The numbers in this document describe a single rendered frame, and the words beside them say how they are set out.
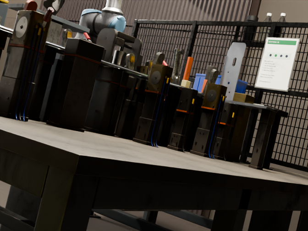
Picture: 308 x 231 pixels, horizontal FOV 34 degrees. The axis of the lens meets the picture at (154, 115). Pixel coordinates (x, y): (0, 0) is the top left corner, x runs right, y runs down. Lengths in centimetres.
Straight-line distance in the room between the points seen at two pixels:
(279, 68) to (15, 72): 169
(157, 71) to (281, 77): 100
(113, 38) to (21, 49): 76
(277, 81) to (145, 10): 286
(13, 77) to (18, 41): 12
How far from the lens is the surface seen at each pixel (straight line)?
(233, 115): 246
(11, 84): 170
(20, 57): 170
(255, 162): 242
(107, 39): 241
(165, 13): 537
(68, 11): 639
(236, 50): 279
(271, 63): 298
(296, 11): 472
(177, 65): 268
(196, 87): 305
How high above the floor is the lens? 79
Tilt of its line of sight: 1 degrees up
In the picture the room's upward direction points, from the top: 14 degrees clockwise
